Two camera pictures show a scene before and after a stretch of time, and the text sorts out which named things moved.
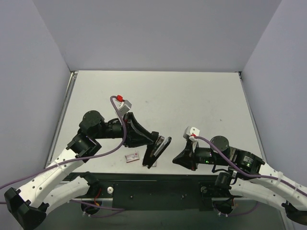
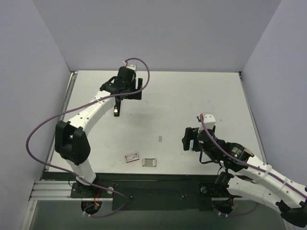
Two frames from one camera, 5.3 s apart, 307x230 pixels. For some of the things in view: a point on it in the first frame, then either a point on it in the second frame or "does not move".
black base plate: (156, 191) does not move
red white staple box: (132, 157) does not move
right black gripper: (192, 155) -> (190, 139)
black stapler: (155, 150) -> (117, 108)
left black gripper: (128, 129) -> (129, 95)
